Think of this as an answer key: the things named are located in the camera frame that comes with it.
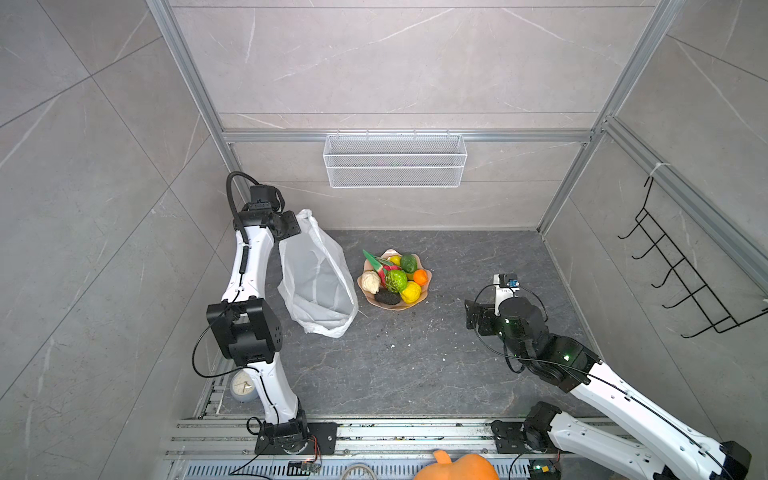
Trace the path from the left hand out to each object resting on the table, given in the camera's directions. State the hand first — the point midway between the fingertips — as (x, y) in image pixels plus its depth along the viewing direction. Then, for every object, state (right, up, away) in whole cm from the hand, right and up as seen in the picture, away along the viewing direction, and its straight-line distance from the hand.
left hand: (291, 222), depth 88 cm
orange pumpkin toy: (+47, -56, -24) cm, 77 cm away
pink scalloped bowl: (+40, -14, +15) cm, 45 cm away
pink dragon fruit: (+27, -14, +10) cm, 32 cm away
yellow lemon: (+37, -22, +5) cm, 43 cm away
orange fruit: (+40, -17, +7) cm, 44 cm away
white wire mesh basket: (+32, +22, +13) cm, 41 cm away
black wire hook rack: (+98, -13, -21) cm, 101 cm away
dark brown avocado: (+29, -23, +4) cm, 38 cm away
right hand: (+54, -22, -15) cm, 60 cm away
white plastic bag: (+4, -21, +15) cm, 26 cm away
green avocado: (+36, -13, +9) cm, 40 cm away
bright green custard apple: (+32, -18, 0) cm, 36 cm away
